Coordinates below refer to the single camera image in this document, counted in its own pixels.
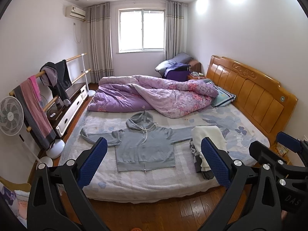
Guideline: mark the lilac grey hanging garment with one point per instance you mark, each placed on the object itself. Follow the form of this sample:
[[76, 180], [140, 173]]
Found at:
[[49, 77]]

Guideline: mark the wooden double bar rack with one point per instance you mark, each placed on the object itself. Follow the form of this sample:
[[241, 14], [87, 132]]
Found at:
[[74, 57]]

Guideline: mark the grey striped curtain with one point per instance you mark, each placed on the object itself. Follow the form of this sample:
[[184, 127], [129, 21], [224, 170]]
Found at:
[[101, 48], [175, 28]]

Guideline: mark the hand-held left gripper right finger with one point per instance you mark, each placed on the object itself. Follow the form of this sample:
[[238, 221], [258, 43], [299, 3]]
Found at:
[[215, 163]]

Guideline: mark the white wall air conditioner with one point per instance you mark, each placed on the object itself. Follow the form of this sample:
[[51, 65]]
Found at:
[[74, 12]]

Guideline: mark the dark hanging hoodie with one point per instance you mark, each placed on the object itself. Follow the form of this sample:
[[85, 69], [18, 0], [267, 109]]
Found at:
[[62, 77]]

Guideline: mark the wooden bedside table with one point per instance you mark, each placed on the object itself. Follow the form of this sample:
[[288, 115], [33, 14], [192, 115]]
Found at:
[[273, 148]]

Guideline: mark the white standing fan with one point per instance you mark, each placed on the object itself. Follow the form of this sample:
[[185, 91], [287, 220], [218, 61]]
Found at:
[[10, 115]]

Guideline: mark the orange object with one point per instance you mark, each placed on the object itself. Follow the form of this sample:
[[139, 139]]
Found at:
[[137, 229]]

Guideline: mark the blue striped pillow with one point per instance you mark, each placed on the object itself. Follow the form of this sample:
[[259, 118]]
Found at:
[[222, 97]]

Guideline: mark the grey towel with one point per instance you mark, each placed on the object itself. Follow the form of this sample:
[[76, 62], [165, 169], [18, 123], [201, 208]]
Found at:
[[42, 139]]

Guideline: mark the pink towel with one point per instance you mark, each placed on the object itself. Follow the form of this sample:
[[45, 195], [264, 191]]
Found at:
[[33, 101]]

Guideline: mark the white and brown cabinet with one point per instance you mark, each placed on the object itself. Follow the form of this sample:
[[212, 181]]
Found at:
[[75, 101]]

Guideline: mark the white button jacket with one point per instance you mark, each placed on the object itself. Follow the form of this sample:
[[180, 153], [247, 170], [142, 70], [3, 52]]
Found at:
[[209, 134]]

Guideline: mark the floral fabric pile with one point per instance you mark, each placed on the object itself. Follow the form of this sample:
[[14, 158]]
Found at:
[[9, 197]]

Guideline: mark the dark grey folded garment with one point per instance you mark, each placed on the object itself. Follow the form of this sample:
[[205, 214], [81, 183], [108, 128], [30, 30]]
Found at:
[[208, 175]]

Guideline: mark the yellow packets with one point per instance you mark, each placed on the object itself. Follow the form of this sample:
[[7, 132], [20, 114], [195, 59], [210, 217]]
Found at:
[[282, 149]]

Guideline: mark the grey zip hoodie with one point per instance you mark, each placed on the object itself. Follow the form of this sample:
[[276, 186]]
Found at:
[[144, 149]]

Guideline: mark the pale floral bed sheet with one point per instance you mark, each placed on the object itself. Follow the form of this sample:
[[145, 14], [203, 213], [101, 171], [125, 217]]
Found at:
[[240, 130]]

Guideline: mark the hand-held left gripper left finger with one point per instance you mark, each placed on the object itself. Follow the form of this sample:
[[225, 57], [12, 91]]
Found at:
[[92, 163]]

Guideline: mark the white framed window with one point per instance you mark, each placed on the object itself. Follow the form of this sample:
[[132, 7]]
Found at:
[[134, 28]]

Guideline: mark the grey pillows on chair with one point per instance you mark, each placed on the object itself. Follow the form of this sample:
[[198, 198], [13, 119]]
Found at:
[[178, 59]]

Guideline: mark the purple bag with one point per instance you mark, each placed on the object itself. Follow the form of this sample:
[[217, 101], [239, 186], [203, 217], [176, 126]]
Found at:
[[178, 74]]

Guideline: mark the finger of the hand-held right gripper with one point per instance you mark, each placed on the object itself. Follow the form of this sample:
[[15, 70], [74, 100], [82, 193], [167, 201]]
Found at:
[[259, 149], [288, 140]]

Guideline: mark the small wooden nightstand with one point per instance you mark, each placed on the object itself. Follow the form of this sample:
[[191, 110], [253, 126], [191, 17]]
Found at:
[[192, 77]]

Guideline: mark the purple floral quilt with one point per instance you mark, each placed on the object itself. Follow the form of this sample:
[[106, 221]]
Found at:
[[156, 96]]

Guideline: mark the grey white checkered sweater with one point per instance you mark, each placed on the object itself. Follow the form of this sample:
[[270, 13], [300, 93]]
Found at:
[[193, 149]]

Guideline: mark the wooden bed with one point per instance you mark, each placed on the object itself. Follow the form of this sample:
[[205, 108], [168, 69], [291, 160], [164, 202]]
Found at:
[[250, 89]]

